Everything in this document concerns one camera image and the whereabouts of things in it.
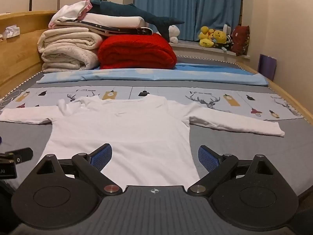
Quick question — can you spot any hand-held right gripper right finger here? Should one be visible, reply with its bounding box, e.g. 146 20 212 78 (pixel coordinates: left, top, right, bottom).
187 145 272 197

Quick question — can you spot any pink and white cloth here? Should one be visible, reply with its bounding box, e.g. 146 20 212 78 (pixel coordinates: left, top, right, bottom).
48 0 93 29

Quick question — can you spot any white plush toy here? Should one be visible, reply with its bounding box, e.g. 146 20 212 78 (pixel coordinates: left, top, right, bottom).
168 24 181 44

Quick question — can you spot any cream folded quilt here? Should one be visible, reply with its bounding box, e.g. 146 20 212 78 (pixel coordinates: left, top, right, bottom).
37 28 103 52

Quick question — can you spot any light blue blanket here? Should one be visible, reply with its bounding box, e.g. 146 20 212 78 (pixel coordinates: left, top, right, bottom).
36 62 269 87

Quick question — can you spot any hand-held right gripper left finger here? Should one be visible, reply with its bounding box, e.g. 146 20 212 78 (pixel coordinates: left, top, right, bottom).
37 143 123 197

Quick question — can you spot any wooden bed frame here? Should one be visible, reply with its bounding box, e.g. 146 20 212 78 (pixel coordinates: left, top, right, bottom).
0 10 313 120

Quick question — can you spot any white long-sleeve shirt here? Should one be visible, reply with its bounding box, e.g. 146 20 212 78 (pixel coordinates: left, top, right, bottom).
0 95 286 186

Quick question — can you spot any yellow square plush toy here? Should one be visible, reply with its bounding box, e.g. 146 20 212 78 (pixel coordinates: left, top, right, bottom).
211 30 228 48

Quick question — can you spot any dark star printed blanket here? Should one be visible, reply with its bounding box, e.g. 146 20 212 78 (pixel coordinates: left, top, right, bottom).
73 21 155 38

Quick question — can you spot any dark red pillow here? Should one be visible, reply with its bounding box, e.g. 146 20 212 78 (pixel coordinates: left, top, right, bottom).
231 25 250 56

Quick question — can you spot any white folded duvet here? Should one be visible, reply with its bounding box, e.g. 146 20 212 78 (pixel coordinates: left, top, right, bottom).
52 13 149 29

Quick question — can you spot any red folded blanket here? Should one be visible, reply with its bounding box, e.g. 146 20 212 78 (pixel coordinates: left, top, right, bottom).
98 33 178 70

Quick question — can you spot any yellow duck plush toy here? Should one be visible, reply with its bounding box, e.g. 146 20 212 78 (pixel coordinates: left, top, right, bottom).
199 26 216 48

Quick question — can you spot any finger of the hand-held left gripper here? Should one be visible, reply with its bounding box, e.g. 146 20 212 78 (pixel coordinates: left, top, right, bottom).
0 148 34 163

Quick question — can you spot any grey window seat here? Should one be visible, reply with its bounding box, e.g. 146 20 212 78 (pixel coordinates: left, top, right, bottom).
171 40 250 60

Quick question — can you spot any dark blue shark plush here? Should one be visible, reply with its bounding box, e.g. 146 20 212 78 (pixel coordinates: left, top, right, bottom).
89 0 185 42

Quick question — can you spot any white cable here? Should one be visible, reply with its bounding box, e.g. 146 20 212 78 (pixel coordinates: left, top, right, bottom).
0 89 25 109

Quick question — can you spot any deer printed bed cloth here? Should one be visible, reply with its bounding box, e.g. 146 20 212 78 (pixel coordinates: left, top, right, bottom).
5 86 304 121

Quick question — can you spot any blue curtain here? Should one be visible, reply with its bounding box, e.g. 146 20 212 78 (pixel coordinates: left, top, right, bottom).
134 0 243 42

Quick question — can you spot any white speckled folded quilt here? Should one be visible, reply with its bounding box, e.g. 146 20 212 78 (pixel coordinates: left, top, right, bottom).
41 46 100 73

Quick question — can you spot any tissue pack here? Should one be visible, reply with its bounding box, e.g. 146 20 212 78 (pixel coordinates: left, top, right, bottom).
3 24 21 39

